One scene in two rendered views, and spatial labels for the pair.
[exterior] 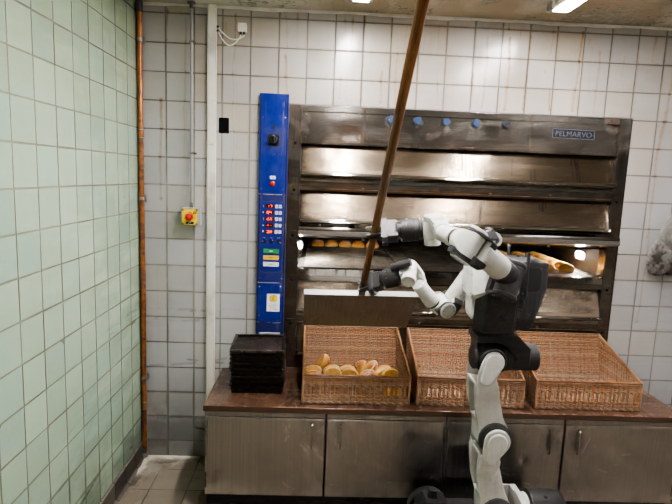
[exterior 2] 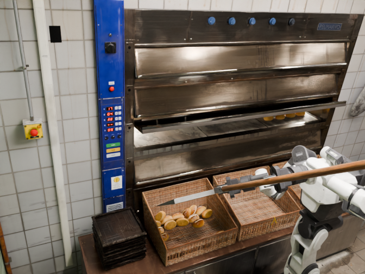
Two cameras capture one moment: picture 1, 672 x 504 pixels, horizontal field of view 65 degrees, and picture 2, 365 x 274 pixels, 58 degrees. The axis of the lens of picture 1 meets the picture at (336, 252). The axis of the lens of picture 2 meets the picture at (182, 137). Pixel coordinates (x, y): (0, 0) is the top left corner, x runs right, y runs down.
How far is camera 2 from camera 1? 150 cm
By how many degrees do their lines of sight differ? 31
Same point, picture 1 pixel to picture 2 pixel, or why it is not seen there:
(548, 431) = not seen: hidden behind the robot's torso
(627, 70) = not seen: outside the picture
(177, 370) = (37, 247)
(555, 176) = (315, 59)
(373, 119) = (196, 20)
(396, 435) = (228, 265)
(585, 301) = (314, 136)
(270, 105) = (105, 12)
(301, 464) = not seen: outside the picture
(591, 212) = (328, 81)
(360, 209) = (184, 99)
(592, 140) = (339, 30)
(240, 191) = (79, 97)
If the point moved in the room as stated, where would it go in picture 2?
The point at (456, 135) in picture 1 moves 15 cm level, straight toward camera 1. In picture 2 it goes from (257, 31) to (266, 36)
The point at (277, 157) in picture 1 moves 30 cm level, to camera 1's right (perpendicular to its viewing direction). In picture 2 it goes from (114, 64) to (164, 62)
